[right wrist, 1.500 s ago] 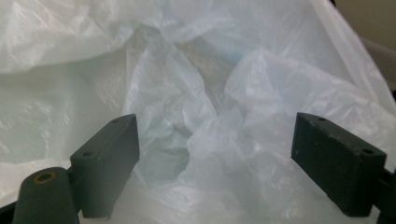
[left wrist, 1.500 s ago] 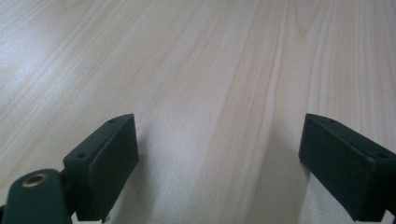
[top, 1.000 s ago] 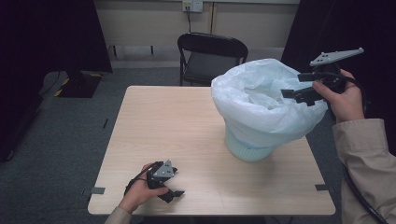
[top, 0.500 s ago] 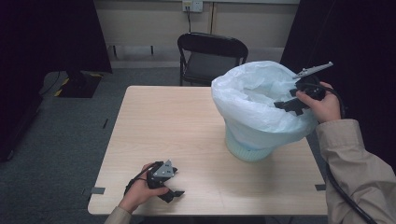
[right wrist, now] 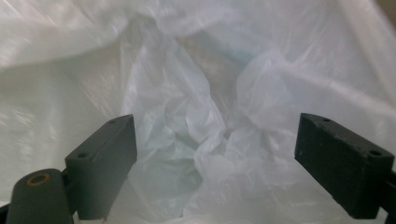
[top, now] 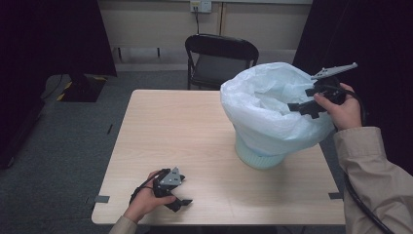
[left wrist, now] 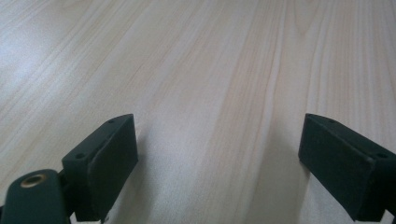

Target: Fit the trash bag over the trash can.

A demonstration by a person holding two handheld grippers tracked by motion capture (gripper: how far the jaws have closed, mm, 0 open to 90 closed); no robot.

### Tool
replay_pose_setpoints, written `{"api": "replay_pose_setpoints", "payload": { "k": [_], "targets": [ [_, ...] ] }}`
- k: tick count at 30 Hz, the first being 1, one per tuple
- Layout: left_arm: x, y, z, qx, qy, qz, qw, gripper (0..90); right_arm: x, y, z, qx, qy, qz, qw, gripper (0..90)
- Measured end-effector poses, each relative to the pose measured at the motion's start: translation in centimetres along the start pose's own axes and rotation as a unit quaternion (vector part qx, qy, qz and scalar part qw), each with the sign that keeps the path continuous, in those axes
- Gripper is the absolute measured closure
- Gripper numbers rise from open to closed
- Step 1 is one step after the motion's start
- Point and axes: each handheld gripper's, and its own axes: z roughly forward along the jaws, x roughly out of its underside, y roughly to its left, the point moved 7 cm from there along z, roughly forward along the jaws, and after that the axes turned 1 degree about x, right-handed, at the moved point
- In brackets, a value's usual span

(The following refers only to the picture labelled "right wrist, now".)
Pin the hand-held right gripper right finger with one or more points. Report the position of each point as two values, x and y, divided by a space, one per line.
342 168

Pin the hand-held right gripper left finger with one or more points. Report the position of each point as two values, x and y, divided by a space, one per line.
102 168

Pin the white plastic bag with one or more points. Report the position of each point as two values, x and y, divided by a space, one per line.
199 77

